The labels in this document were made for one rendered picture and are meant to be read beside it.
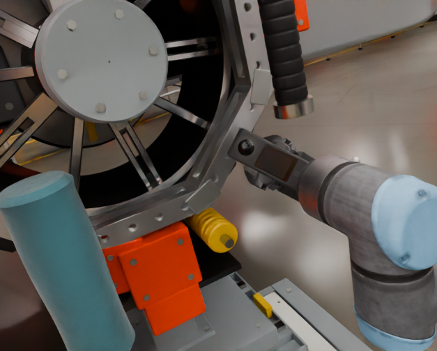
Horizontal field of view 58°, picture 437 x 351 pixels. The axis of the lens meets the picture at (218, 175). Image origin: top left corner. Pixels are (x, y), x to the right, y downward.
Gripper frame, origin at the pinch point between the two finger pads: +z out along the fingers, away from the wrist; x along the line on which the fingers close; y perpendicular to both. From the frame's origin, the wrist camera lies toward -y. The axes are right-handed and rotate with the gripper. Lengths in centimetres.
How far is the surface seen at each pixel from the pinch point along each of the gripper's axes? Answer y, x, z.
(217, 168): -5.4, -4.9, -4.2
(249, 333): 24.3, -34.0, 3.2
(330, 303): 64, -27, 21
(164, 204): -10.9, -13.8, -4.2
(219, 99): -7.2, 6.5, 4.4
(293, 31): -16.6, 11.4, -26.4
